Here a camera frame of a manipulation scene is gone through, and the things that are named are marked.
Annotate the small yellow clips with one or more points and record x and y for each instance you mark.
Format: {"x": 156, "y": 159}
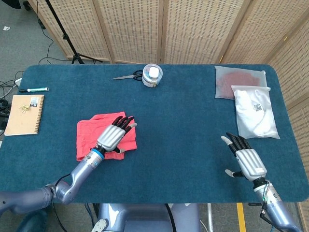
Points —
{"x": 24, "y": 109}

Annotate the blue grey robot torso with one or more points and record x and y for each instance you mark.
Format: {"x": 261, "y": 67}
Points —
{"x": 144, "y": 217}

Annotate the white paper scrap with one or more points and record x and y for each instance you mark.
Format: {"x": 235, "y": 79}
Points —
{"x": 6, "y": 28}

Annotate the white power strip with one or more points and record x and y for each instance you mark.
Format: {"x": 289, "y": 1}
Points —
{"x": 18, "y": 82}

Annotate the bag with white garment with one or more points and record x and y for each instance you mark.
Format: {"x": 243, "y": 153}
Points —
{"x": 251, "y": 116}

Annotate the blue carpet table mat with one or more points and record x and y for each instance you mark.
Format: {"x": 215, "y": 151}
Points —
{"x": 169, "y": 169}

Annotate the wicker folding screen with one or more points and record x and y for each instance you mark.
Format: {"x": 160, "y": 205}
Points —
{"x": 135, "y": 29}

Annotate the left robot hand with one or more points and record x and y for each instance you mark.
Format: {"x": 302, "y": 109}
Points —
{"x": 111, "y": 137}

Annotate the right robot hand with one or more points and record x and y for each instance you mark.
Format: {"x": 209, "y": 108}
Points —
{"x": 252, "y": 164}

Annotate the white green marker pen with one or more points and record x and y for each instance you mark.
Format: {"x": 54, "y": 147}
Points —
{"x": 33, "y": 89}

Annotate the black office chair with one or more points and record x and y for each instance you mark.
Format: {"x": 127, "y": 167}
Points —
{"x": 27, "y": 6}

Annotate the black tripod stand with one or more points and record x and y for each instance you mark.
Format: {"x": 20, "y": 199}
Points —
{"x": 68, "y": 43}

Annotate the red sleeveless shirt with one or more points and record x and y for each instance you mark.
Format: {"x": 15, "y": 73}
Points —
{"x": 88, "y": 135}

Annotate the bag with red garment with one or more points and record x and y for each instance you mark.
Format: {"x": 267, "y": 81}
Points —
{"x": 227, "y": 82}

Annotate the white earbud case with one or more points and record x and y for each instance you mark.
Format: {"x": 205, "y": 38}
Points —
{"x": 153, "y": 72}

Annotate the kraft spiral notebook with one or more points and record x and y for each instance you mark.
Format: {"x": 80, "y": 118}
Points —
{"x": 21, "y": 123}

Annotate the white table leg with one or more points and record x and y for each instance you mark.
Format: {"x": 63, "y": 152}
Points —
{"x": 210, "y": 217}

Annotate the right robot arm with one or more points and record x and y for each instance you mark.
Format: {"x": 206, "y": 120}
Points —
{"x": 277, "y": 212}

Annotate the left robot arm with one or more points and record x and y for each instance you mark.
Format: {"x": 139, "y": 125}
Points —
{"x": 79, "y": 171}

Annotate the clear plastic jar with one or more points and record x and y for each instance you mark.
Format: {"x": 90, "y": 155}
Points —
{"x": 146, "y": 81}

